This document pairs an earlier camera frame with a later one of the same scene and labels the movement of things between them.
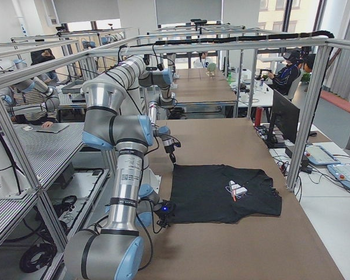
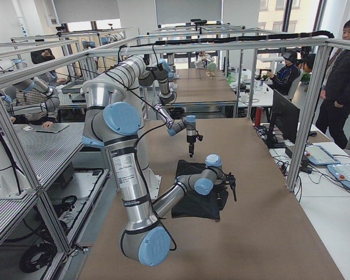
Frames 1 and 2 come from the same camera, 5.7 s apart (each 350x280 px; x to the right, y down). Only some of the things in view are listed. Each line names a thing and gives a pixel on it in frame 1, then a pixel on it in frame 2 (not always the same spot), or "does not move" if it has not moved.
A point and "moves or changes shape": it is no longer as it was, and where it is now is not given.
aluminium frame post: x=308 y=115 does not move
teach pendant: x=318 y=155 does not move
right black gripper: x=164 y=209 → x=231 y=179
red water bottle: x=258 y=115 does not move
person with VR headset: x=284 y=78 does not move
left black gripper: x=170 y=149 → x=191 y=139
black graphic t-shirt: x=220 y=193 moves or changes shape
